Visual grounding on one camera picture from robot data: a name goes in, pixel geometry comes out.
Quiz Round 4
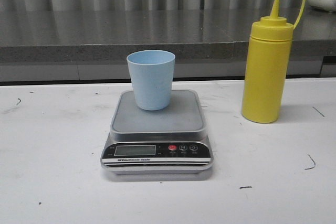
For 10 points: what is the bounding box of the grey stone counter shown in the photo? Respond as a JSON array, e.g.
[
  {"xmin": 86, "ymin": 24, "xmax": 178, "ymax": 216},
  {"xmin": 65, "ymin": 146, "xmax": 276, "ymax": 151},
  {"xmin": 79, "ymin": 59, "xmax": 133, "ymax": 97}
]
[{"xmin": 0, "ymin": 8, "xmax": 336, "ymax": 82}]

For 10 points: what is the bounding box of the silver electronic kitchen scale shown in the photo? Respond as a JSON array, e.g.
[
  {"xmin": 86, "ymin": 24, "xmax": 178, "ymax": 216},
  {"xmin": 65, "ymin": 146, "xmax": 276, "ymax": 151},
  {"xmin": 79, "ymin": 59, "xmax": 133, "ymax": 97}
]
[{"xmin": 100, "ymin": 90, "xmax": 214, "ymax": 181}]

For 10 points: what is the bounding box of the light blue plastic cup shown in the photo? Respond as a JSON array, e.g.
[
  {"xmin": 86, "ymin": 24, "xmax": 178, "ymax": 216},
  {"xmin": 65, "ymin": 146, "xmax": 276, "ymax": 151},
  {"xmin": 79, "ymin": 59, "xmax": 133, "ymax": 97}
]
[{"xmin": 127, "ymin": 50, "xmax": 175, "ymax": 111}]

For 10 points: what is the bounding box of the yellow squeeze bottle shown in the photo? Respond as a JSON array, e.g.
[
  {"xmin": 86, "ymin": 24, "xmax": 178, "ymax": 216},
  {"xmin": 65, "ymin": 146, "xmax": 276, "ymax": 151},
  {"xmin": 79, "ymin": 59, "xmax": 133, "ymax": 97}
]
[{"xmin": 242, "ymin": 0, "xmax": 306, "ymax": 123}]

